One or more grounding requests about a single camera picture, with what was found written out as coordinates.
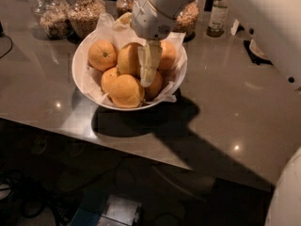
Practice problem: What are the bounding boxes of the clear glass bottle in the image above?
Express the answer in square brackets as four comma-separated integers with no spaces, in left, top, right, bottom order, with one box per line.
[207,0,229,38]

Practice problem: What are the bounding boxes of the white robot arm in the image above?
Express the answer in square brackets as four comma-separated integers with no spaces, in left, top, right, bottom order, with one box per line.
[127,0,301,93]

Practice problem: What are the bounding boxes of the orange middle left small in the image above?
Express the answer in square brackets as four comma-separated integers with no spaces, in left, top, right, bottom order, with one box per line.
[101,67,119,93]

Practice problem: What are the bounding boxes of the orange top left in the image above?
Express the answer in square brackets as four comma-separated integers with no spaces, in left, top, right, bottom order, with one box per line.
[87,40,118,72]

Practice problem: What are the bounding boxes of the metal box on floor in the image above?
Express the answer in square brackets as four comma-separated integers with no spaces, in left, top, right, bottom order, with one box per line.
[97,195,142,226]

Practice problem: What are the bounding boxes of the white paper bowl liner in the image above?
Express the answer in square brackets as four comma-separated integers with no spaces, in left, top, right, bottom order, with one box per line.
[82,12,186,108]

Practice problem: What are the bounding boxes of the white card sign stand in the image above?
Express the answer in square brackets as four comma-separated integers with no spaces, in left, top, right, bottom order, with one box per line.
[230,19,240,36]

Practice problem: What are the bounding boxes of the white ceramic bowl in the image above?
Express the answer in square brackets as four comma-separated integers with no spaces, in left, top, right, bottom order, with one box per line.
[71,28,188,112]

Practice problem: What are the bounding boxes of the orange top right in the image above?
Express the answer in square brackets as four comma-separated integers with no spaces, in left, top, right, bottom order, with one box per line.
[158,40,177,70]

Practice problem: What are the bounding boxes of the black cable on counter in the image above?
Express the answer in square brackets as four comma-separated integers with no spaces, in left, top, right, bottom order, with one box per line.
[0,35,15,60]

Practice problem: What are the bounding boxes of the black mat under plates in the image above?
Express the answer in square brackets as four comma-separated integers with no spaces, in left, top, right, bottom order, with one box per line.
[244,40,272,65]

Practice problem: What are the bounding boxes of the orange lower right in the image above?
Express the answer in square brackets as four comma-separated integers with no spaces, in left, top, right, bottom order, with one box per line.
[145,72,163,101]

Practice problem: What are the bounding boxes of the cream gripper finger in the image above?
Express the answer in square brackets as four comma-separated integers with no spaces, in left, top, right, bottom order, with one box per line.
[115,12,132,25]

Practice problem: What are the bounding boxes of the orange front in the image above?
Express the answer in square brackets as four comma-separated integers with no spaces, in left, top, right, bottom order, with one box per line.
[109,74,145,108]

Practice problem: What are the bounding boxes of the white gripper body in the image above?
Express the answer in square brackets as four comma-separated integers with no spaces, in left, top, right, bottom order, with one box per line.
[132,0,176,40]

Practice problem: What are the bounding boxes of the glass cereal jar far left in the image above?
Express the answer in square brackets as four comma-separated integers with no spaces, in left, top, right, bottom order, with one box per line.
[31,0,73,40]

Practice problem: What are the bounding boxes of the black floor cables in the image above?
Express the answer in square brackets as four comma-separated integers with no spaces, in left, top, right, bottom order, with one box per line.
[0,160,139,226]

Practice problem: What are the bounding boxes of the orange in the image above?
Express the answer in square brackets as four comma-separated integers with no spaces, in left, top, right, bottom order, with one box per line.
[109,74,145,108]
[158,40,177,70]
[87,40,118,72]
[118,42,141,77]
[145,72,163,101]

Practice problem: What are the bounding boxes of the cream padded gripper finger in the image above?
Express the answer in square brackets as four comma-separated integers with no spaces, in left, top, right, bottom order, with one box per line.
[138,40,163,88]

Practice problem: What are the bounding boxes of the stack of white plates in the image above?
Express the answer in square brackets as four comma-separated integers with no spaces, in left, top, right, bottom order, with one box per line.
[249,40,268,60]

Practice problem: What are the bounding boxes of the orange top centre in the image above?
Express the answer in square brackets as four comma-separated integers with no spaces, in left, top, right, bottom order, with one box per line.
[118,42,141,77]

